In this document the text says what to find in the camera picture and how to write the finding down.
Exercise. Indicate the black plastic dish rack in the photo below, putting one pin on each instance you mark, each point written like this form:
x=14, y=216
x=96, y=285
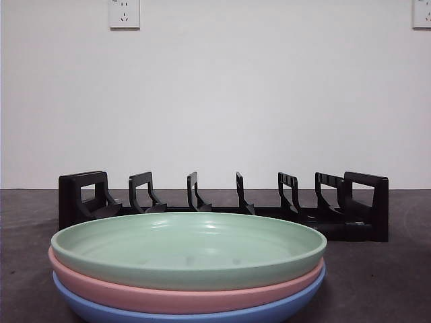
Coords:
x=380, y=208

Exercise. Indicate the pink round plate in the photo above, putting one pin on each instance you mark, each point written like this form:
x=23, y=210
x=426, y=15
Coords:
x=134, y=296

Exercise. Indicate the blue round plate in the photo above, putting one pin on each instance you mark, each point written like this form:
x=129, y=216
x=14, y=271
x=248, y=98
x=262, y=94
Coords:
x=118, y=315

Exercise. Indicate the white wall socket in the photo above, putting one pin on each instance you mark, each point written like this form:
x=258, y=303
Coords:
x=124, y=15
x=422, y=15

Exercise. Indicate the green round plate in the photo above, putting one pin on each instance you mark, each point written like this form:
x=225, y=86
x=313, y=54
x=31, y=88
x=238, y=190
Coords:
x=185, y=249

